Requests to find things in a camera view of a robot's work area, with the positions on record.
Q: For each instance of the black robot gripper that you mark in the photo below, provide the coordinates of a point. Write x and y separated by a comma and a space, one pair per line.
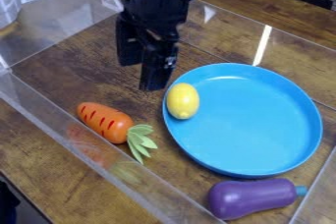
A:
158, 16

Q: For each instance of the clear acrylic enclosure wall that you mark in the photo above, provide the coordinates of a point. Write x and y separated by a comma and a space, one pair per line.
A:
59, 61

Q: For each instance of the orange toy carrot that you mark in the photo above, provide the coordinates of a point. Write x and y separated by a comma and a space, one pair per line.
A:
115, 126

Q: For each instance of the yellow toy lemon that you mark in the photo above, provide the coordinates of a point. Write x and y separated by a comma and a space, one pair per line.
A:
183, 101

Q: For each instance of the blue round plastic tray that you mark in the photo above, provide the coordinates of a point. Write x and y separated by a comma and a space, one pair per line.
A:
258, 127

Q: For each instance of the purple toy eggplant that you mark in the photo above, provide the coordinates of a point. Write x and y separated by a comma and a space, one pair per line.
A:
235, 199

